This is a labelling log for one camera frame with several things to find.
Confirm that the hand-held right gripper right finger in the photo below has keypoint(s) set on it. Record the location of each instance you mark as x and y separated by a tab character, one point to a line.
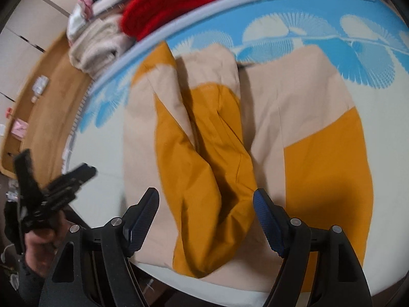
270	227

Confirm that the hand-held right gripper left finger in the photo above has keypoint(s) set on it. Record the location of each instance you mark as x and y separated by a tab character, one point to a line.
142	227

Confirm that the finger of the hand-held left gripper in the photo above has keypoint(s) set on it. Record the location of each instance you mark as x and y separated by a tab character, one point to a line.
68	182
28	179

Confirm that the beige and orange jacket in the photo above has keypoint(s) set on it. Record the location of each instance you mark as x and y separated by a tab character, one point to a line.
319	166

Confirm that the person's left forearm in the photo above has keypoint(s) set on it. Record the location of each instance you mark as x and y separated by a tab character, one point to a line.
28	287

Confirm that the person's left hand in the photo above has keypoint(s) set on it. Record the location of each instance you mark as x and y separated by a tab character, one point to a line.
40	249

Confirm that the pink packet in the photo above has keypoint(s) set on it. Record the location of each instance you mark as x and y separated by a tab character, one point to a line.
19	128

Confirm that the wooden bed headboard shelf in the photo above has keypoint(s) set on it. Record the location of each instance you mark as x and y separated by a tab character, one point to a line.
54	112

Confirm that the white packet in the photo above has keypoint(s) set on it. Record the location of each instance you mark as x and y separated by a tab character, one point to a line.
40	86

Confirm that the cream fluffy sweater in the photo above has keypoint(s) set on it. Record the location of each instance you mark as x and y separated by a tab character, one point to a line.
96	48

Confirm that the white wardrobe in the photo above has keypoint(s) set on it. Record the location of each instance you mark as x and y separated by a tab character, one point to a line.
28	32

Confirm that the pink and white garment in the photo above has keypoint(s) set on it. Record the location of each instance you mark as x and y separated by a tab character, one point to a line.
80	16

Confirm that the red knit sweater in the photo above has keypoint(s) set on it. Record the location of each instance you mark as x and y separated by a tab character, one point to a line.
166	3

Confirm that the blue printed blanket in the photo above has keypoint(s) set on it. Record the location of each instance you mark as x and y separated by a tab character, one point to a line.
319	12

